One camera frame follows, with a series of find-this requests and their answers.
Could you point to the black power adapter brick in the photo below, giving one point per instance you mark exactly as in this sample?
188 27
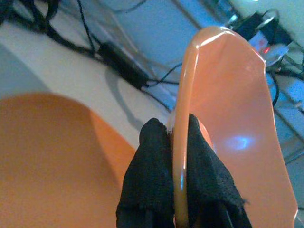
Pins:
123 65

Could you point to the orange plastic bowl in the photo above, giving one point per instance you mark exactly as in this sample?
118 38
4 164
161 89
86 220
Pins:
237 107

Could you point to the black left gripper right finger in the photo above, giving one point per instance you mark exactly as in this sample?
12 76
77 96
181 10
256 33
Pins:
204 185

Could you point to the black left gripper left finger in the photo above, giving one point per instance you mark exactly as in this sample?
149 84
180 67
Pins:
149 178

